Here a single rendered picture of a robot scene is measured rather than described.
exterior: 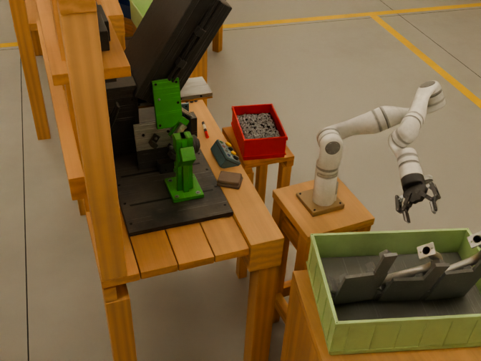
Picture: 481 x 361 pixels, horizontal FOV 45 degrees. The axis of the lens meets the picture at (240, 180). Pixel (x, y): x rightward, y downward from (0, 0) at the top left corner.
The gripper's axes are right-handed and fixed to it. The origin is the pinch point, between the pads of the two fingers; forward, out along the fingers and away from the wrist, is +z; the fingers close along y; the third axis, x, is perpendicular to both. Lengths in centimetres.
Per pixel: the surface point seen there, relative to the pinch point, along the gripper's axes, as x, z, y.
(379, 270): -3.3, 14.6, -16.1
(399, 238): 26.5, -7.4, -20.7
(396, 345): 15.7, 33.9, -24.3
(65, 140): -79, -35, -87
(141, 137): -38, -61, -97
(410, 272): 10.3, 13.0, -11.9
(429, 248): 0.0, 11.3, 0.2
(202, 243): -22, -10, -77
